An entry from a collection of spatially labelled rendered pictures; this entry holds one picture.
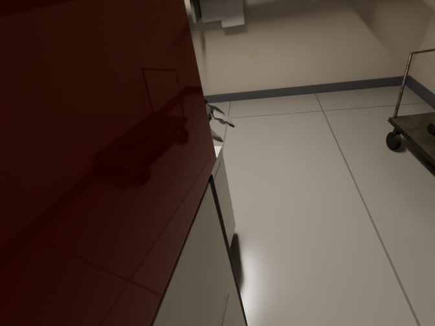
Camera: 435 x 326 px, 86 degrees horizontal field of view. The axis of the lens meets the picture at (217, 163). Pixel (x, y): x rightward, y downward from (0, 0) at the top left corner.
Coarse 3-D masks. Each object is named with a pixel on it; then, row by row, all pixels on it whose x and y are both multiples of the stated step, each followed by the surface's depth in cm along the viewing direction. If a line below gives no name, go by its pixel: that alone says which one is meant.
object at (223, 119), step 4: (216, 112) 84; (212, 116) 87; (216, 116) 83; (220, 116) 83; (224, 116) 84; (220, 120) 87; (224, 120) 83; (228, 120) 83; (228, 124) 85; (232, 124) 84
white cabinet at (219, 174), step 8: (216, 160) 121; (216, 168) 122; (224, 168) 137; (216, 176) 122; (224, 176) 138; (216, 184) 123; (224, 184) 137; (224, 192) 138; (224, 200) 139; (224, 208) 140; (232, 208) 163; (224, 216) 141; (232, 216) 164; (232, 224) 164; (232, 232) 166
